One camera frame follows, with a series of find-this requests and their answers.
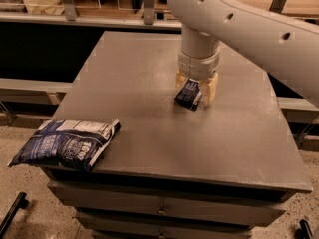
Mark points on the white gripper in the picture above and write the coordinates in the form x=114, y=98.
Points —
x=198, y=66

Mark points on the blue rxbar blueberry wrapper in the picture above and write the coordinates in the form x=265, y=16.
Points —
x=189, y=95

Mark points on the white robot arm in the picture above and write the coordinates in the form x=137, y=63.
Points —
x=286, y=48

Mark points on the blue chip bag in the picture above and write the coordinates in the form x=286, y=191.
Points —
x=74, y=144

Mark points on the grey drawer cabinet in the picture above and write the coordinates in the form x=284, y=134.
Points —
x=172, y=173

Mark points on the grey metal railing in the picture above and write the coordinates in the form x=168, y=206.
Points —
x=123, y=14

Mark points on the grey low bench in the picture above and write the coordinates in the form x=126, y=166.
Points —
x=33, y=92

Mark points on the black bar lower right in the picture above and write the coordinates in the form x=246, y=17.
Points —
x=304, y=231

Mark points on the black bar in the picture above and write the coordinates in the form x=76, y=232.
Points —
x=304, y=231
x=19, y=203

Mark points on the black bar lower left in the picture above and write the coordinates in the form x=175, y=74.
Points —
x=19, y=203

